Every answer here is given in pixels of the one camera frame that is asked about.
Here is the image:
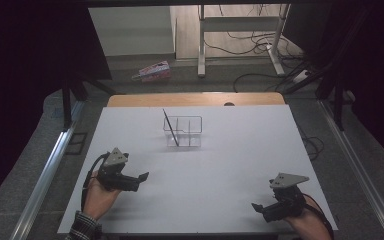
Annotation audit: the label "looped black cable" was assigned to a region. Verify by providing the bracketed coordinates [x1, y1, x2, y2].
[298, 128, 325, 162]

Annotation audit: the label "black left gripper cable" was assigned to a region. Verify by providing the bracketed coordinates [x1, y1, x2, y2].
[80, 151, 111, 213]

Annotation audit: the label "person's right hand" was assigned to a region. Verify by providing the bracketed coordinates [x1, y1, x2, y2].
[282, 194, 327, 238]

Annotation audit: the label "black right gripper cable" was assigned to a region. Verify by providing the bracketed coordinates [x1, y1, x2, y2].
[302, 194, 335, 240]

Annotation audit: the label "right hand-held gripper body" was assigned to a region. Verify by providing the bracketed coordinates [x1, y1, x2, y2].
[262, 172, 310, 223]

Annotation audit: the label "white power strip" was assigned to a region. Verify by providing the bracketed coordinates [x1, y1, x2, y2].
[292, 69, 310, 84]

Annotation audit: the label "thin black pen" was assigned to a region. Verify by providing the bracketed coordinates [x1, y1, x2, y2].
[161, 108, 181, 148]

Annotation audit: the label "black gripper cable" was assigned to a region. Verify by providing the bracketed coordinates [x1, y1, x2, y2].
[80, 151, 111, 213]
[302, 194, 335, 240]

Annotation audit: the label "black metal stand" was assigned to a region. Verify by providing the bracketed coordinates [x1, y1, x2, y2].
[281, 59, 348, 132]
[60, 71, 124, 132]

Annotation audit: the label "white cabinet panel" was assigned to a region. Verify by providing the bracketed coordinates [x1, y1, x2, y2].
[88, 6, 177, 57]

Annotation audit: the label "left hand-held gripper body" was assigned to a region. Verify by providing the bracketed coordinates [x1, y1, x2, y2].
[96, 147, 141, 193]

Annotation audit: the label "black rectangular floor frame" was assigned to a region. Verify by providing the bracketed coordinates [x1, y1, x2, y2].
[64, 132, 89, 156]

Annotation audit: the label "white metal desk frame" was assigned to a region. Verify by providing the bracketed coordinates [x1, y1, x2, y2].
[197, 3, 292, 79]

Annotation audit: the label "aluminium rail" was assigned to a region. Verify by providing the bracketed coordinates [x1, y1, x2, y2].
[9, 99, 85, 240]
[317, 99, 384, 240]

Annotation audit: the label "person's left hand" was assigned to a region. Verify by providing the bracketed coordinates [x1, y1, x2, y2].
[81, 170, 123, 222]

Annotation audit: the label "black floor cables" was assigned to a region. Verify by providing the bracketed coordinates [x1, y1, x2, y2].
[202, 4, 314, 94]

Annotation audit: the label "pink patterned packet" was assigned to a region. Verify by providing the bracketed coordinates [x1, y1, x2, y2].
[131, 60, 173, 83]

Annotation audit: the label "white table cover board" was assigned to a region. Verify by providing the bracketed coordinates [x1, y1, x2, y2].
[57, 104, 339, 235]

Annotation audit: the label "clear plastic organizer box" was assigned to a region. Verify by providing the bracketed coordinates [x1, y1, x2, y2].
[162, 115, 204, 148]

